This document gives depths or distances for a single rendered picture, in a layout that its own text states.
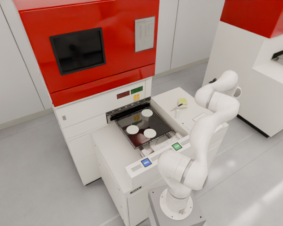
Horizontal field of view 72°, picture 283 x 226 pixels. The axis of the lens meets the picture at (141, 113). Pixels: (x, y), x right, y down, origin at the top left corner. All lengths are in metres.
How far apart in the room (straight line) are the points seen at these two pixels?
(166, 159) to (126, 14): 0.89
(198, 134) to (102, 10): 0.85
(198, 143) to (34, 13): 0.99
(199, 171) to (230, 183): 1.70
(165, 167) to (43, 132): 2.40
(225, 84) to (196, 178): 0.50
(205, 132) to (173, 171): 0.23
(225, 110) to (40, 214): 2.02
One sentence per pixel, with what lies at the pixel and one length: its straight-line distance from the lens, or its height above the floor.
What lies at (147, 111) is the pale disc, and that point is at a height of 0.90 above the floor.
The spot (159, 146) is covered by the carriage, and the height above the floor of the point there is 0.88.
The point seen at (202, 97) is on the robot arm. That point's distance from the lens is 1.04.
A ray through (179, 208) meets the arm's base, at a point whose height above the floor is 0.99.
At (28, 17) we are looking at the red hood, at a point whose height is 1.78.
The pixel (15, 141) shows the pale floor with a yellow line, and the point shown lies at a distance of 3.17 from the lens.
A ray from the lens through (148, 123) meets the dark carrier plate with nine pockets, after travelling 1.66.
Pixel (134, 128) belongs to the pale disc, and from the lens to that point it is 1.61.
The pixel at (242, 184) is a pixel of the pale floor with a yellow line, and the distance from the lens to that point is 2.62.
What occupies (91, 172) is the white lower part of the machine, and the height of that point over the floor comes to 0.25.
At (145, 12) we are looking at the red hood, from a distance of 1.39.
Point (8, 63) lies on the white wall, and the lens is 2.92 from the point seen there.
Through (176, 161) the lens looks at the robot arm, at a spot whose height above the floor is 1.35.
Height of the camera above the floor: 2.08
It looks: 42 degrees down
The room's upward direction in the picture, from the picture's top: 1 degrees clockwise
